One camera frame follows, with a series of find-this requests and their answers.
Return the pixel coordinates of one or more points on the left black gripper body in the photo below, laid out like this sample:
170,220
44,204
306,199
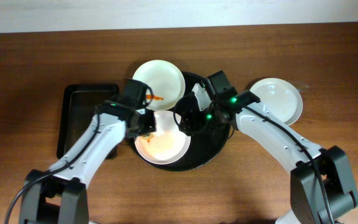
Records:
146,125

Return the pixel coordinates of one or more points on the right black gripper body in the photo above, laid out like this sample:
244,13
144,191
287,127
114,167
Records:
191,119

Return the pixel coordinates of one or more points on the green and yellow sponge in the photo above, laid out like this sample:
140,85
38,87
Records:
147,136

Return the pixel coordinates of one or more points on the pinkish white plate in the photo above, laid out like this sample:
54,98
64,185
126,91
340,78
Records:
167,144

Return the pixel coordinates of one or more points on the light grey plate bottom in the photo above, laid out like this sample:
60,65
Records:
281,98

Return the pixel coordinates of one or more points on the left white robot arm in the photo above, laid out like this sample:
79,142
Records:
59,194

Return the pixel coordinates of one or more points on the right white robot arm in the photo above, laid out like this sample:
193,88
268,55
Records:
322,185

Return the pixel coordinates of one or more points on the round black serving tray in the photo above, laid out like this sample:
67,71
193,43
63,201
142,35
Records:
204,146

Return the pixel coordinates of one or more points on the rectangular black tray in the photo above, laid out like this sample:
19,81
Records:
77,111

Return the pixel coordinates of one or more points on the white plate top left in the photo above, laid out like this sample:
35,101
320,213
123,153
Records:
166,81

